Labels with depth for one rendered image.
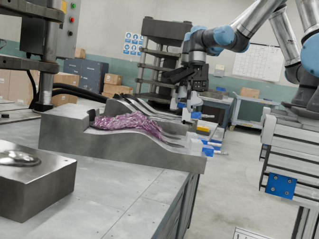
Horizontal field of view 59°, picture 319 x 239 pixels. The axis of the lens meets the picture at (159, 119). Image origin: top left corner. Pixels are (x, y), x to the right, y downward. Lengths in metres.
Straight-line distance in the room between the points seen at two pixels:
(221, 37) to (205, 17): 6.81
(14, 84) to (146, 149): 4.34
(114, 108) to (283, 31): 0.94
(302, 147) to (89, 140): 0.67
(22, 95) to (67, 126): 4.14
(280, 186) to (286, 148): 0.15
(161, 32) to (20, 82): 2.52
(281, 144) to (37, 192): 0.76
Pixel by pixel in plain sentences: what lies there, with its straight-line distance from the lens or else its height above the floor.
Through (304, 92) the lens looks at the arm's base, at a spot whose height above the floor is 1.10.
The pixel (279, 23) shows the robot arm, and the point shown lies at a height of 1.42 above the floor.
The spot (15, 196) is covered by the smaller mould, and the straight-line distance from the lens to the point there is 0.52.
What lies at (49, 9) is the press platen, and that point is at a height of 1.28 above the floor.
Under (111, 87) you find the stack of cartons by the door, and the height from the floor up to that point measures 0.47.
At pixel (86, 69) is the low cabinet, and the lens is 8.30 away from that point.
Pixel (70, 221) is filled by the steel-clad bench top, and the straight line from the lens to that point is 0.54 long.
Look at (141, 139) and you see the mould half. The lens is 0.83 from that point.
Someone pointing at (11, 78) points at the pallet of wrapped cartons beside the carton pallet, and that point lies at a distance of 5.10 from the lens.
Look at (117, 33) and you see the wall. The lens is 8.55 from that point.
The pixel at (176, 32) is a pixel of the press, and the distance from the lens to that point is 5.23.
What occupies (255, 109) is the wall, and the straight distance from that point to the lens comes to 7.70.
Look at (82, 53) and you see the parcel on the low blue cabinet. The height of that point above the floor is 1.26.
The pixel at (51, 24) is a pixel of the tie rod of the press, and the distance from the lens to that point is 1.51.
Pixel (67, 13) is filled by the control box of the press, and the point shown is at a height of 1.32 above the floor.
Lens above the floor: 1.08
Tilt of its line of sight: 9 degrees down
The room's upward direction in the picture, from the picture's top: 10 degrees clockwise
